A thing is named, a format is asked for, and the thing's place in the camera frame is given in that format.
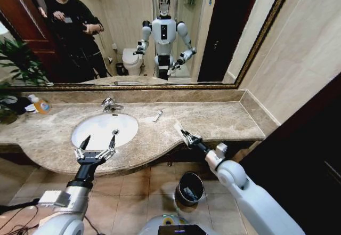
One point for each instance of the orange soap bottle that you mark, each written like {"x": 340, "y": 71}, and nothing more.
{"x": 42, "y": 106}

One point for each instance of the small white packet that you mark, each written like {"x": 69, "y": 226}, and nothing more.
{"x": 159, "y": 115}

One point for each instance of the black round trash bin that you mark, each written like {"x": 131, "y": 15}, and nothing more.
{"x": 180, "y": 193}

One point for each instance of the green leafy plant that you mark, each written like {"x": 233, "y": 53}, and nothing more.
{"x": 20, "y": 61}

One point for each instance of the chrome sink faucet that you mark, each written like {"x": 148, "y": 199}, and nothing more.
{"x": 108, "y": 104}

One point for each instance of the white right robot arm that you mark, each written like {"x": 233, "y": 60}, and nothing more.
{"x": 253, "y": 200}

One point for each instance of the metal sink drain plug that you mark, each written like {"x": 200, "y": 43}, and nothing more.
{"x": 115, "y": 131}

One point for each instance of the white paper wrapper trash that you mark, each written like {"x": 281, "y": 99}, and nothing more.
{"x": 178, "y": 127}

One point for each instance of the black pouch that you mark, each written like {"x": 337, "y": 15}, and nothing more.
{"x": 21, "y": 105}

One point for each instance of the gold framed wall mirror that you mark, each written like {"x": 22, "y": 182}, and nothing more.
{"x": 160, "y": 86}

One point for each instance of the dark wooden door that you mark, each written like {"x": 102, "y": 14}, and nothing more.
{"x": 306, "y": 165}

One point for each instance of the trash inside bin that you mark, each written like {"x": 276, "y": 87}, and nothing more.
{"x": 191, "y": 193}

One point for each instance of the white robot front shell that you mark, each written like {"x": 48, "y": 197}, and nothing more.
{"x": 150, "y": 227}

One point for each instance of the white oval sink basin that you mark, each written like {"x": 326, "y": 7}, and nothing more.
{"x": 101, "y": 128}

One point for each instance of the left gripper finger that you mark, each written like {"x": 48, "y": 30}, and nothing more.
{"x": 84, "y": 144}
{"x": 112, "y": 143}

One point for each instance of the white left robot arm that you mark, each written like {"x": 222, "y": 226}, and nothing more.
{"x": 64, "y": 224}

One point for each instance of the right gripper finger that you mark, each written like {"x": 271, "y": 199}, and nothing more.
{"x": 188, "y": 140}
{"x": 194, "y": 135}

